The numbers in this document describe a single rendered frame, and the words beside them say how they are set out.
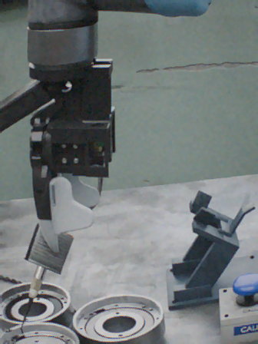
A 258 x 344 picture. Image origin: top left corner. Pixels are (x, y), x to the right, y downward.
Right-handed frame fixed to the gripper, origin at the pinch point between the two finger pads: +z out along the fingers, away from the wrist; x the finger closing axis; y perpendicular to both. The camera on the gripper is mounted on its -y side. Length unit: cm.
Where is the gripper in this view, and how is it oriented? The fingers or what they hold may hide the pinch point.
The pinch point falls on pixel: (51, 234)
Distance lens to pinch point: 76.7
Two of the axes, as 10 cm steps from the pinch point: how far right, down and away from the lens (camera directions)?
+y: 10.0, 0.2, -0.8
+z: 0.1, 9.2, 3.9
